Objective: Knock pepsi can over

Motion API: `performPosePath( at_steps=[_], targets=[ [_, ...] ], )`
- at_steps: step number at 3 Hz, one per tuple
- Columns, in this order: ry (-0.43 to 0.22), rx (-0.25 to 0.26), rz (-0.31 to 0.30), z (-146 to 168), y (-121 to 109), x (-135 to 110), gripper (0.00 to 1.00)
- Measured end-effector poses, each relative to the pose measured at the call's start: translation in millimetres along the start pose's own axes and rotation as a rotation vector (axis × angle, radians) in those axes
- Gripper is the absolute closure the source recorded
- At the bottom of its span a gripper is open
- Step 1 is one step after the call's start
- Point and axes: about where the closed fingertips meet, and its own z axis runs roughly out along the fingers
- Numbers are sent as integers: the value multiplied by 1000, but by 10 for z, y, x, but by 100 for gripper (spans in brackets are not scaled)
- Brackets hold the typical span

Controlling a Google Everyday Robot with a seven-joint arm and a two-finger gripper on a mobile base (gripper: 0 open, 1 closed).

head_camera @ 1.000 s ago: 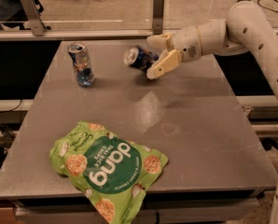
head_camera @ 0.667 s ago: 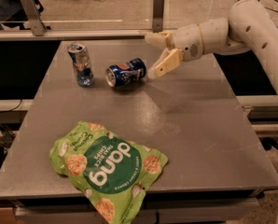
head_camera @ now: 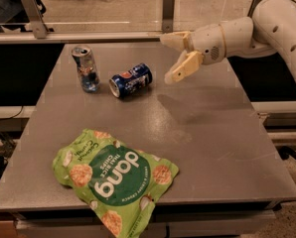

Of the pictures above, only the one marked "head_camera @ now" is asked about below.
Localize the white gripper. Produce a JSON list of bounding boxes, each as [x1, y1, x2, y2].
[[160, 25, 226, 84]]

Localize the blue pepsi can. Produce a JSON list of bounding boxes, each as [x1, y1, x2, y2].
[[108, 63, 152, 98]]

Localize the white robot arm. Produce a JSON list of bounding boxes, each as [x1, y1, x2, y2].
[[160, 0, 296, 84]]

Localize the silver red bull can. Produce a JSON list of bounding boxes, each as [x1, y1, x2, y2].
[[72, 45, 99, 93]]

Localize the green rice chips bag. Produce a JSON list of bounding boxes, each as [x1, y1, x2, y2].
[[53, 129, 179, 238]]

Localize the middle metal bracket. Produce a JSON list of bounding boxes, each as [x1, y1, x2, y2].
[[162, 0, 175, 33]]

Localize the white rail behind table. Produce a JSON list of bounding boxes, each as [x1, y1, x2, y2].
[[0, 32, 161, 45]]

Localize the left metal bracket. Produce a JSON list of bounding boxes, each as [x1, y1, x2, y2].
[[21, 0, 48, 39]]

